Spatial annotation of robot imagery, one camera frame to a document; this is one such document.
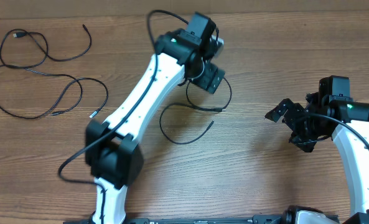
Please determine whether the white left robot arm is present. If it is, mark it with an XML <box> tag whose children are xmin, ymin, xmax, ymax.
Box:
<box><xmin>85</xmin><ymin>12</ymin><xmax>225</xmax><ymax>223</ymax></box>

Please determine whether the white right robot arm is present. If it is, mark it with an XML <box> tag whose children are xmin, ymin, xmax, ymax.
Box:
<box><xmin>264</xmin><ymin>76</ymin><xmax>369</xmax><ymax>223</ymax></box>

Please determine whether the cardboard back wall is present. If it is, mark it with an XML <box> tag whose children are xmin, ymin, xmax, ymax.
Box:
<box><xmin>0</xmin><ymin>0</ymin><xmax>369</xmax><ymax>19</ymax></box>

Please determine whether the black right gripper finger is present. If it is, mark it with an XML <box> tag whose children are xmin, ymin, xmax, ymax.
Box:
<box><xmin>264</xmin><ymin>98</ymin><xmax>294</xmax><ymax>123</ymax></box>
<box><xmin>289</xmin><ymin>135</ymin><xmax>317</xmax><ymax>152</ymax></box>

